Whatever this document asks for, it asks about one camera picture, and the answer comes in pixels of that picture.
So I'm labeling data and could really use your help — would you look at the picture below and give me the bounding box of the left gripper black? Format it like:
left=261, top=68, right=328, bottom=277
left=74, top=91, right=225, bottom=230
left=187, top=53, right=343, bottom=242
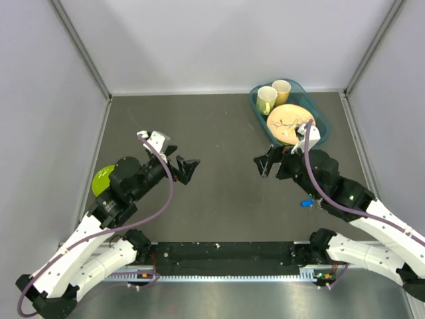
left=131, top=145, right=199, bottom=201

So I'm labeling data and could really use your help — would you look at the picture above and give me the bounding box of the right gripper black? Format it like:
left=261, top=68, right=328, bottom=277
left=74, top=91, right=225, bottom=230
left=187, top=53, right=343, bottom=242
left=253, top=140, right=321, bottom=200

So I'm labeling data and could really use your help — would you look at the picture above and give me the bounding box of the blue key fob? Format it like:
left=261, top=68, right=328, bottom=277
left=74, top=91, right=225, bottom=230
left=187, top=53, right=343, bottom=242
left=300, top=199, right=315, bottom=207

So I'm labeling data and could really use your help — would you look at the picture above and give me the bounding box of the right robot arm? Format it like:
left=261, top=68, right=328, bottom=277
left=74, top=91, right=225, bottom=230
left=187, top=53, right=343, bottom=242
left=254, top=145, right=424, bottom=301

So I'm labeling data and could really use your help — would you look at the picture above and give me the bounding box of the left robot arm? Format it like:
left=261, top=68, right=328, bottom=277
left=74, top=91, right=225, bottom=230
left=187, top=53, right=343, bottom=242
left=16, top=146, right=200, bottom=318

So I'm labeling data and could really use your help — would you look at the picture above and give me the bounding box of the cream painted plate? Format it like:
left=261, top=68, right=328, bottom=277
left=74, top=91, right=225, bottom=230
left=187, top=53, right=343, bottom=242
left=266, top=104, right=315, bottom=145

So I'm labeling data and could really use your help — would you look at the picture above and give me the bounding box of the pale green mug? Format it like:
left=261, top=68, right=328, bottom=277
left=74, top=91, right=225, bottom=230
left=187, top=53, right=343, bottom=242
left=256, top=86, right=278, bottom=116

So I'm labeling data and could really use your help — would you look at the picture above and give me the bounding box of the teal plastic tray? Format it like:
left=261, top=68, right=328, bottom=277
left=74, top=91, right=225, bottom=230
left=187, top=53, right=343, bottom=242
left=250, top=79, right=330, bottom=147

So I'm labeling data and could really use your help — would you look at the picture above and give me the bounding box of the yellow mug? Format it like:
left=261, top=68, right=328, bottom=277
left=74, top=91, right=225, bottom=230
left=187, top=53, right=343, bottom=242
left=272, top=80, right=292, bottom=106

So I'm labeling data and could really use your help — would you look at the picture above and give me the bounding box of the green plastic plate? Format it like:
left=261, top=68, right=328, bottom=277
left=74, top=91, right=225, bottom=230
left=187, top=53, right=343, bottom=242
left=91, top=165, right=115, bottom=197

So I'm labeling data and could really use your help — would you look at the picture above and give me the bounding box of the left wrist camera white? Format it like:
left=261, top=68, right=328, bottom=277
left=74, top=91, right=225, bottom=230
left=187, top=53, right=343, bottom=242
left=137, top=130, right=170, bottom=161

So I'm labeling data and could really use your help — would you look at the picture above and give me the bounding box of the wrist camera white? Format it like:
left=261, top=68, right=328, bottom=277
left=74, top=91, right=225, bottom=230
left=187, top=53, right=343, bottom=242
left=290, top=124, right=321, bottom=154
left=137, top=130, right=170, bottom=161

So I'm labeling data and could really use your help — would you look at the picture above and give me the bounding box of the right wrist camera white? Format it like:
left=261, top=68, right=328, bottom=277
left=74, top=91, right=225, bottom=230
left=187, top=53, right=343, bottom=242
left=290, top=124, right=321, bottom=154

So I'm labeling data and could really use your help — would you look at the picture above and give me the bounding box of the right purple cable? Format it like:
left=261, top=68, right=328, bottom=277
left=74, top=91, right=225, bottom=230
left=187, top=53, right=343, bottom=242
left=303, top=120, right=425, bottom=249

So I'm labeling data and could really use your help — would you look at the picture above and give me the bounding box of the purple cable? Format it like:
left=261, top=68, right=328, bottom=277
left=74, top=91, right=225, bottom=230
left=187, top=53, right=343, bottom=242
left=17, top=134, right=175, bottom=316
left=303, top=120, right=425, bottom=249

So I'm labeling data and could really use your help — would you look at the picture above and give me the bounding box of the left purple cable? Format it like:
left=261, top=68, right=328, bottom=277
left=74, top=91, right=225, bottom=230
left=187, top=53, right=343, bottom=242
left=17, top=134, right=175, bottom=316

